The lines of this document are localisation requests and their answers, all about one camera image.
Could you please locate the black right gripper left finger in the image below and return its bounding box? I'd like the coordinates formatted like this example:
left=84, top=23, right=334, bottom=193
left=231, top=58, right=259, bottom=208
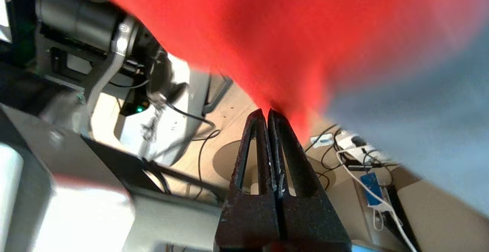
left=214, top=108, right=281, bottom=249

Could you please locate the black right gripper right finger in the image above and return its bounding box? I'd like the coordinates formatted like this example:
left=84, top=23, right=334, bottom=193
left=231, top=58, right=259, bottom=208
left=267, top=109, right=353, bottom=242

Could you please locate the red t-shirt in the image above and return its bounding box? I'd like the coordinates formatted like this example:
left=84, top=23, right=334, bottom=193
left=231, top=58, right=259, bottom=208
left=73, top=0, right=489, bottom=145

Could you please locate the white black-rimmed robot base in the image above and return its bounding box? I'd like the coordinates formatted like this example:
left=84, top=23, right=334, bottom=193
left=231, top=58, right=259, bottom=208
left=0, top=103, right=230, bottom=252

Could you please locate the small blue floor object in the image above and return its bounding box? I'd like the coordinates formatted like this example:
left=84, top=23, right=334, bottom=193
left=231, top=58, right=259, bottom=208
left=360, top=173, right=387, bottom=207

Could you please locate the white power strip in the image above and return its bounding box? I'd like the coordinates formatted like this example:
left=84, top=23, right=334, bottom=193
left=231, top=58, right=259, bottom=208
left=336, top=133, right=392, bottom=165

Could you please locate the white dark-rimmed base fender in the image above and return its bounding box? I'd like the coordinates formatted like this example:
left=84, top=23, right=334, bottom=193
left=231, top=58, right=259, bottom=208
left=115, top=53, right=234, bottom=166

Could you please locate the blue-grey bed sheet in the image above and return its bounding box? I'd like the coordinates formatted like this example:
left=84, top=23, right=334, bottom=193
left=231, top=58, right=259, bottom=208
left=325, top=27, right=489, bottom=219

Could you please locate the black silver torso joint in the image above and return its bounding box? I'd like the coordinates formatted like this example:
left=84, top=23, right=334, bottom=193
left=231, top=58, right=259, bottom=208
left=0, top=0, right=189, bottom=117

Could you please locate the thin black floor cable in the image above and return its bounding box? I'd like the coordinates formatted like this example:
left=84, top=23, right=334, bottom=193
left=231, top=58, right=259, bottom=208
left=305, top=123, right=346, bottom=191

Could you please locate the white floor cable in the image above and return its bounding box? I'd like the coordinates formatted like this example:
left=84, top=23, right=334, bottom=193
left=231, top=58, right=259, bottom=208
left=336, top=149, right=418, bottom=252

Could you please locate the black torso cable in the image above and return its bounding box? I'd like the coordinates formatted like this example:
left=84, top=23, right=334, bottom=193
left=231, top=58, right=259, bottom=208
left=164, top=101, right=222, bottom=199

